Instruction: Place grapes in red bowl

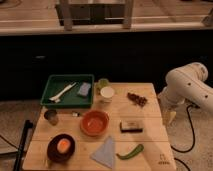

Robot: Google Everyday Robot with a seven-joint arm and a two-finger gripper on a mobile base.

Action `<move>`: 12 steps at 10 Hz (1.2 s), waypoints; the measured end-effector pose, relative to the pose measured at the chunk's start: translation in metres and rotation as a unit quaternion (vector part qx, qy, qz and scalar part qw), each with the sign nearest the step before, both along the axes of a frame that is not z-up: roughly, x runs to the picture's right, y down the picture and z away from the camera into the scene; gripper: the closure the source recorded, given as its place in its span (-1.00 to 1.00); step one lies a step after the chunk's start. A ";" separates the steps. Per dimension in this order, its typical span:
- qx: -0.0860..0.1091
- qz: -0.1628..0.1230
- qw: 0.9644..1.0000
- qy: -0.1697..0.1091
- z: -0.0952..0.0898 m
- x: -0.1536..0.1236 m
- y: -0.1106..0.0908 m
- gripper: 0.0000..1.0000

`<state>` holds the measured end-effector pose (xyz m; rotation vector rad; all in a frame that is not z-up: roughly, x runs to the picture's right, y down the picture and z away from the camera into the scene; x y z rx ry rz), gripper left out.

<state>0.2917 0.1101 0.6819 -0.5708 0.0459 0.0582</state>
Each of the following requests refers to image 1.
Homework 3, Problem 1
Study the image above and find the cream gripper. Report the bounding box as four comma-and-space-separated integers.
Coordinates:
161, 105, 176, 125

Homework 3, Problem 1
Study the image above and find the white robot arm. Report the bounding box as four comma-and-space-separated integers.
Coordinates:
157, 62, 213, 125

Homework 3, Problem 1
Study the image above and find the red bowl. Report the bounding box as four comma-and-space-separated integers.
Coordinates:
80, 110, 109, 137

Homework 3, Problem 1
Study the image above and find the dark brown bowl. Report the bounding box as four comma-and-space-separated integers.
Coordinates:
47, 134, 75, 163

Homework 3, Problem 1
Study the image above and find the black whiteboard eraser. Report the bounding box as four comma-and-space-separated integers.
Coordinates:
120, 121, 143, 133

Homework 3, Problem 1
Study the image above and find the green chili pepper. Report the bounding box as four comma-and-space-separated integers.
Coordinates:
116, 144, 144, 160

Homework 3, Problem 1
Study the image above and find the white cup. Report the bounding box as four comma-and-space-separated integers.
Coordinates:
100, 86, 115, 103

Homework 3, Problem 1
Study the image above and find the green cup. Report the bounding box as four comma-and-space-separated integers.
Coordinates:
97, 78, 109, 90

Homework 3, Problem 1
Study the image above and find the grey folded cloth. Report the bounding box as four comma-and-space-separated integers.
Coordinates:
90, 136, 115, 169

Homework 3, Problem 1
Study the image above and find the blue sponge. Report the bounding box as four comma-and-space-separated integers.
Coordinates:
78, 82, 91, 97

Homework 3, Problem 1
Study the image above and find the small black white object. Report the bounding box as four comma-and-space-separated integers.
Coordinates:
72, 112, 80, 117

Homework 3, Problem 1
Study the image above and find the green plastic tray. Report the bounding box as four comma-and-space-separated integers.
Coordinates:
41, 74, 94, 109

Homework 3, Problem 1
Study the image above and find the orange fruit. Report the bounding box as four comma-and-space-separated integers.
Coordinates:
57, 138, 71, 153

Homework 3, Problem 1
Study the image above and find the white scrub brush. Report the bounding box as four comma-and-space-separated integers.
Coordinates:
49, 82, 76, 103

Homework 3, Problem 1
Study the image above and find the small metal cup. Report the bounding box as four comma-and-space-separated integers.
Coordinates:
44, 109, 59, 125

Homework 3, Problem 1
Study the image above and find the black table leg stand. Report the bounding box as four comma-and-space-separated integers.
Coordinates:
13, 120, 33, 171

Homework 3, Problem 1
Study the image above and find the black cable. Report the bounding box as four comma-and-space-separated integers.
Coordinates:
170, 103, 198, 171

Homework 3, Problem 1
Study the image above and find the wooden stool frame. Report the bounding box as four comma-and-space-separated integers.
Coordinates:
55, 0, 134, 31

